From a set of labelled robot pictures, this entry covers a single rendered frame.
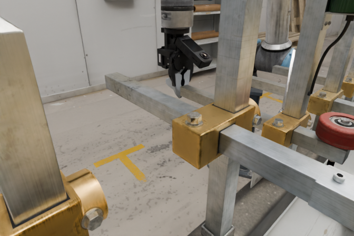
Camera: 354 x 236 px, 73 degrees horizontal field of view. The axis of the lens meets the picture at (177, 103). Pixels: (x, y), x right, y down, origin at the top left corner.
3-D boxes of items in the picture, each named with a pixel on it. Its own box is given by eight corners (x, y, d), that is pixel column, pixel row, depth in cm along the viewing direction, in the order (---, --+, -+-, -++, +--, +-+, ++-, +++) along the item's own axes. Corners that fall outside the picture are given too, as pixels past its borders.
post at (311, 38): (267, 186, 62) (310, -20, 42) (274, 180, 64) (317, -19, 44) (280, 194, 60) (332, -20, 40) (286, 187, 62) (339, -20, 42)
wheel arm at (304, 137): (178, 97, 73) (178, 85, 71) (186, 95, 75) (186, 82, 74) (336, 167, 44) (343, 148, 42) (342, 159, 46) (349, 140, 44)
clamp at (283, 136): (259, 143, 51) (262, 123, 49) (287, 122, 60) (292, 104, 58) (284, 155, 48) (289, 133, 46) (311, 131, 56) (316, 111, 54)
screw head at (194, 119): (182, 122, 29) (182, 114, 29) (193, 117, 30) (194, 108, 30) (194, 129, 28) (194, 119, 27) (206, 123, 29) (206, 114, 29)
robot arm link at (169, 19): (200, 10, 65) (174, 11, 59) (199, 28, 67) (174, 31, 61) (178, 8, 71) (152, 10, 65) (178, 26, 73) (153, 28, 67)
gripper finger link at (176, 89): (170, 93, 78) (169, 66, 75) (182, 99, 75) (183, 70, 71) (163, 96, 77) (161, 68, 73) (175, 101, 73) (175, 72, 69)
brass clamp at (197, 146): (168, 150, 32) (168, 117, 30) (229, 118, 41) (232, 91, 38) (202, 173, 28) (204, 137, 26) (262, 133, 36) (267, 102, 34)
